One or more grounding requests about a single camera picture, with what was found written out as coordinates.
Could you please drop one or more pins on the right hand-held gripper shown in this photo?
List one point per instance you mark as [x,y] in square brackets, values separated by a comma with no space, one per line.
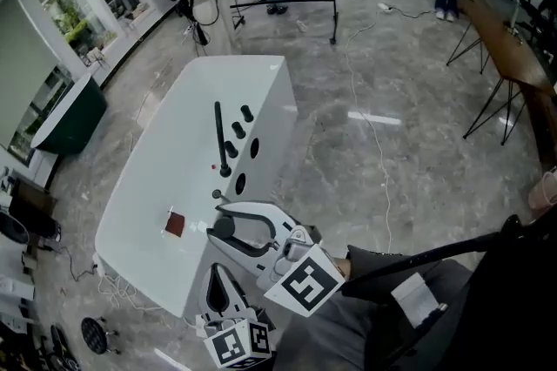
[309,282]

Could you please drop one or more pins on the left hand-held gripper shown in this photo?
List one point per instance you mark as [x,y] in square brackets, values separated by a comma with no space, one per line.
[237,343]

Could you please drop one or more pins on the person's right forearm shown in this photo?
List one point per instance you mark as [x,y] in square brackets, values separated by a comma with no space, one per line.
[370,258]

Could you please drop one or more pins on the white bathtub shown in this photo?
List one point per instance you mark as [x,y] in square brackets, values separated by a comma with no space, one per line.
[174,143]

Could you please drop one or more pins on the dark green bathtub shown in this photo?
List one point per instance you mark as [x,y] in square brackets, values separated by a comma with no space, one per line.
[74,116]

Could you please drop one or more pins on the silver tub drain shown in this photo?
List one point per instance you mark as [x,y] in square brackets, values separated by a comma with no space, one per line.
[216,193]

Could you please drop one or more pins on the red cloth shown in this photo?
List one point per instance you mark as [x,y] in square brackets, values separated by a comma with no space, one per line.
[176,224]

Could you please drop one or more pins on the black tub knob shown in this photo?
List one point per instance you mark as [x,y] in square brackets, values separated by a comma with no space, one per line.
[238,130]
[231,150]
[247,113]

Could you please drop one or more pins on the black curved faucet spout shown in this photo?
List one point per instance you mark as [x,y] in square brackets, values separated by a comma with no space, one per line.
[221,134]

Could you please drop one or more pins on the white power strip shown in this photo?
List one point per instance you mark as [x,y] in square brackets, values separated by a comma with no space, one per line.
[383,6]
[98,264]
[301,25]

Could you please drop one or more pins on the black round stool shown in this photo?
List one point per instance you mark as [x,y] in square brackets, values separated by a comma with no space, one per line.
[93,334]

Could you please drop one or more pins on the person's grey top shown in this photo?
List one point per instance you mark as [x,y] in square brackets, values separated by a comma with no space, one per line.
[348,339]

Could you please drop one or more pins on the black patterned harness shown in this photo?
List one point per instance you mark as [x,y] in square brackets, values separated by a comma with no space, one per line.
[61,349]

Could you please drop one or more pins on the white paper tag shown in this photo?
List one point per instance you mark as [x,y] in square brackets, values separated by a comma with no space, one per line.
[415,299]

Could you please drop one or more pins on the white shelf unit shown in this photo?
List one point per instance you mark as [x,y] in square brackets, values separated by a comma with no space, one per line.
[15,286]

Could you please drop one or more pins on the dark brown cabinet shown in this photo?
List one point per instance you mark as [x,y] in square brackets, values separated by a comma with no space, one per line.
[32,206]

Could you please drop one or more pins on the black mesh chair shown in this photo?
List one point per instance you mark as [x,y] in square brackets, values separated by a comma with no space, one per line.
[13,232]

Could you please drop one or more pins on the window with greenery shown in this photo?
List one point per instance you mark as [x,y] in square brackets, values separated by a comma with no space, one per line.
[74,16]

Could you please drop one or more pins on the pink plastic cup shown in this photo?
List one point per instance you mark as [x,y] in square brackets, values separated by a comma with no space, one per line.
[544,195]

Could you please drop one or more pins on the large grey roller blind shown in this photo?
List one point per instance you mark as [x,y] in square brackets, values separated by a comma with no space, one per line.
[22,64]

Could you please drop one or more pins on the wooden table with black legs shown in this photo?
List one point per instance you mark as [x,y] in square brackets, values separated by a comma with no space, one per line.
[513,51]

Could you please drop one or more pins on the silver stand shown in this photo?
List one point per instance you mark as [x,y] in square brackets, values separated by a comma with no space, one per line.
[514,12]

